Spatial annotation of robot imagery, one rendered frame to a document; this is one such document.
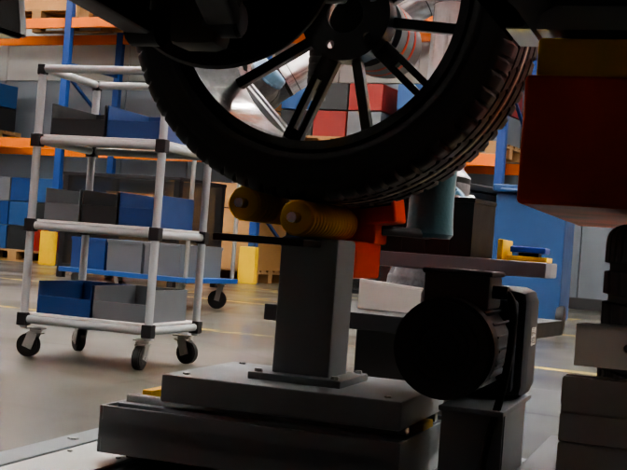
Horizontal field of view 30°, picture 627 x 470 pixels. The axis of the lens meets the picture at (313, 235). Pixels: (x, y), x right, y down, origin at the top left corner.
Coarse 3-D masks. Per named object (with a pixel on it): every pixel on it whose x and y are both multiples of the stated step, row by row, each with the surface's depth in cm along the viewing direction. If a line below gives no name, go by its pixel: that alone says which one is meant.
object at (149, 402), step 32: (128, 416) 187; (160, 416) 185; (192, 416) 183; (224, 416) 187; (256, 416) 187; (128, 448) 186; (160, 448) 185; (192, 448) 183; (224, 448) 181; (256, 448) 179; (288, 448) 178; (320, 448) 176; (352, 448) 174; (384, 448) 173; (416, 448) 182
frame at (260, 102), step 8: (248, 64) 222; (240, 72) 218; (248, 88) 216; (256, 88) 222; (256, 96) 216; (256, 104) 216; (264, 104) 217; (264, 112) 215; (272, 112) 219; (272, 120) 215; (280, 120) 219; (280, 128) 214
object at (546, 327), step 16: (272, 304) 288; (352, 304) 317; (352, 320) 278; (368, 320) 276; (384, 320) 275; (400, 320) 273; (544, 320) 309; (560, 320) 316; (368, 336) 295; (384, 336) 293; (544, 336) 299; (368, 352) 295; (384, 352) 293; (368, 368) 295; (384, 368) 293
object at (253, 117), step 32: (384, 0) 199; (320, 32) 202; (352, 32) 200; (384, 32) 198; (448, 32) 198; (320, 64) 205; (352, 64) 203; (384, 64) 201; (448, 64) 178; (224, 96) 198; (320, 96) 205; (416, 96) 180; (256, 128) 191; (288, 128) 207; (384, 128) 181
